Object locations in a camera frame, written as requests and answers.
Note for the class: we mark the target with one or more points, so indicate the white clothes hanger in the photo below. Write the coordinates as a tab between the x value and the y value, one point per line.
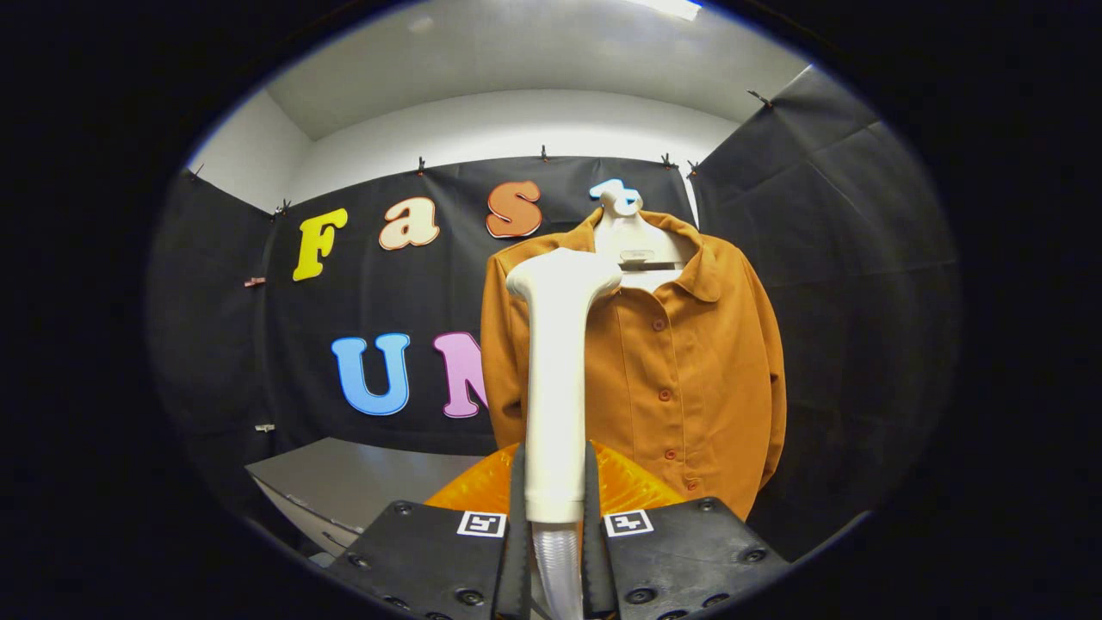
633	241

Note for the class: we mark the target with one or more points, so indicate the black backdrop cloth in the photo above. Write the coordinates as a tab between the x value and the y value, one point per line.
818	258

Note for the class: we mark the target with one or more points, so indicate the orange button-up shirt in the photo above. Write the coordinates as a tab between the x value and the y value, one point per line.
689	370

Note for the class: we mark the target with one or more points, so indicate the white garment steamer head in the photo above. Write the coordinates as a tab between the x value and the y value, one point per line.
555	387

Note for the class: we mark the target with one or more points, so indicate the long ceiling light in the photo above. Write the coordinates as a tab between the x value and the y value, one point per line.
670	8

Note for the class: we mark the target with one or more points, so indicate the row of black clips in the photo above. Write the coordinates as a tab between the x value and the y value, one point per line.
544	155

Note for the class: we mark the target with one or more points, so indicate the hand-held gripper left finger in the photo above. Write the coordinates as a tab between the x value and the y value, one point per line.
515	568

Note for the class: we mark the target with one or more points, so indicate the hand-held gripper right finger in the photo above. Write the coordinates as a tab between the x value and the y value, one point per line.
596	568

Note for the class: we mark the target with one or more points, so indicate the grey cabinet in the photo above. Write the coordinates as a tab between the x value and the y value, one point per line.
362	482

